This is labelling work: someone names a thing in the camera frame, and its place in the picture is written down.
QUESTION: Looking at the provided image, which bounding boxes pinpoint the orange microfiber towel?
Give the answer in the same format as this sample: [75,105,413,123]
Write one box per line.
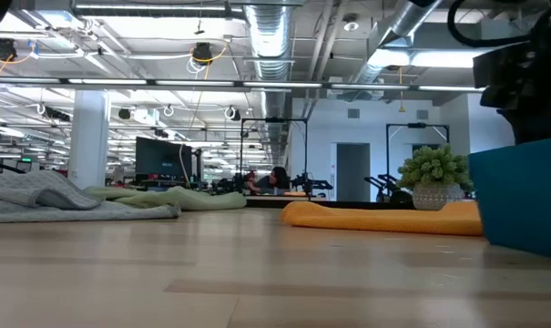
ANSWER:
[281,200,485,237]

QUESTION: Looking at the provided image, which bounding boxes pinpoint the long light bar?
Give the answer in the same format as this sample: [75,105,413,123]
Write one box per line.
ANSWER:
[0,76,488,96]

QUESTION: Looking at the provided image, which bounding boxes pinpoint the yellow hanging cord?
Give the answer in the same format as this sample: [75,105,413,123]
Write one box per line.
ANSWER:
[397,67,406,114]

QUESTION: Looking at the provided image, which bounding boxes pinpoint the person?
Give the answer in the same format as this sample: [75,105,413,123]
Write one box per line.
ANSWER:
[246,166,292,196]

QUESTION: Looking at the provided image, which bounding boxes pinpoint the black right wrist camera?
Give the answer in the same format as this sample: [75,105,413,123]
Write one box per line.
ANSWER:
[473,43,534,91]

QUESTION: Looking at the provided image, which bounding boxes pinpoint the grey door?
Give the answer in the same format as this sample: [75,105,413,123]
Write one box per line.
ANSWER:
[336,142,372,202]

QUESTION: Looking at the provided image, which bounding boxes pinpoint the black metal frame stand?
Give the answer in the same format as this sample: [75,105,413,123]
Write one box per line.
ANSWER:
[240,117,309,201]
[385,122,450,183]

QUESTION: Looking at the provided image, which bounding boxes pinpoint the black computer monitor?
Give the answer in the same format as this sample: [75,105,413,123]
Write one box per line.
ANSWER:
[135,136,193,179]

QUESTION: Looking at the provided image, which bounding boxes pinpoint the green microfiber towel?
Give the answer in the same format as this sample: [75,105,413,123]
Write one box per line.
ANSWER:
[83,185,248,211]

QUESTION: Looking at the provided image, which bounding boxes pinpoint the slanted silver duct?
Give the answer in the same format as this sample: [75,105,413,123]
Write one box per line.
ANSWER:
[347,0,444,99]

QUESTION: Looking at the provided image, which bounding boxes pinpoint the silver ventilation duct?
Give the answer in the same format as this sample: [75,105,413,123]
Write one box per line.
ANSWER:
[243,3,299,119]

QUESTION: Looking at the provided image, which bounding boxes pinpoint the blue plastic bin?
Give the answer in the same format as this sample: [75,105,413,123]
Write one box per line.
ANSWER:
[467,135,551,261]

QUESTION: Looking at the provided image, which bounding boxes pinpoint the black ceiling device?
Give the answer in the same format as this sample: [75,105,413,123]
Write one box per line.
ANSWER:
[191,41,214,65]
[0,38,17,62]

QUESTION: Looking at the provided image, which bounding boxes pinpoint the green succulent in white pot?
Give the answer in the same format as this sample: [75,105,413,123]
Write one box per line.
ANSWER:
[396,144,475,211]

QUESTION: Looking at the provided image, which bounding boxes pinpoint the white building column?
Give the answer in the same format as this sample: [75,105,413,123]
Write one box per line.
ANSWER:
[68,89,111,190]

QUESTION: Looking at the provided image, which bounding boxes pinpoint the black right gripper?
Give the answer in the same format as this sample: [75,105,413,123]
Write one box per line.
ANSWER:
[480,26,551,146]

